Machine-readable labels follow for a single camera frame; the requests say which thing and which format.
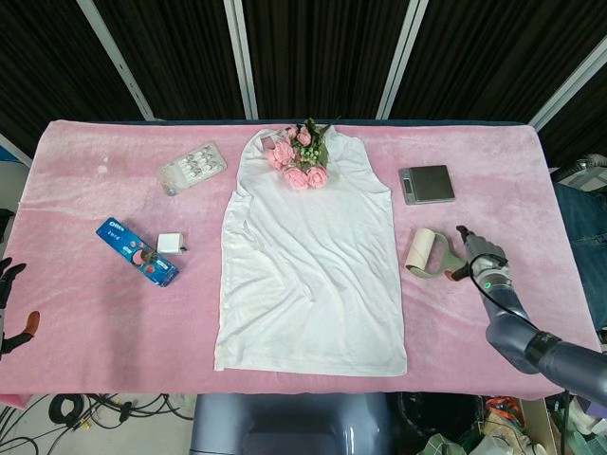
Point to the green lint roller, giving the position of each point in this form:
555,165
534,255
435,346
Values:
422,249

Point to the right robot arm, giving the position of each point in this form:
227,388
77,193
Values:
531,341

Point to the grey digital kitchen scale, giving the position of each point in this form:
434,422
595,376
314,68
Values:
429,182

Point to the white frame post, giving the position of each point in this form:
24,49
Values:
242,59
403,59
569,83
116,59

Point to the white charger plug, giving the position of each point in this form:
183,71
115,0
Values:
168,243

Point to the pink plush tablecloth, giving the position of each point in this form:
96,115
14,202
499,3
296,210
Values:
95,332

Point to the grey metal equipment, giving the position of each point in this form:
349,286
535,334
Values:
581,175

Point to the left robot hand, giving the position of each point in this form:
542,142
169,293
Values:
7,284

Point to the blue denim fabric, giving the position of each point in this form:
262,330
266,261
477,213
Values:
581,227

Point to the white sleeveless shirt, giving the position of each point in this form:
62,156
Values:
308,265

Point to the clear plastic blister pack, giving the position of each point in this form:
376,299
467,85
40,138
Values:
192,168

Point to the grey robot torso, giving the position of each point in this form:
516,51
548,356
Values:
284,422

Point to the blue white panel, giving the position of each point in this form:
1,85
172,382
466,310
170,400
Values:
12,151

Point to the black waste bin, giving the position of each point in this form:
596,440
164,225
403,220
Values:
427,414

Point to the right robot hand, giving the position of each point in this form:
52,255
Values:
486,253

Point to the blue Oreo cookie box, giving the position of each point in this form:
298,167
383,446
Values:
128,244

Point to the pink rose bouquet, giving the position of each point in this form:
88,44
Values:
296,163

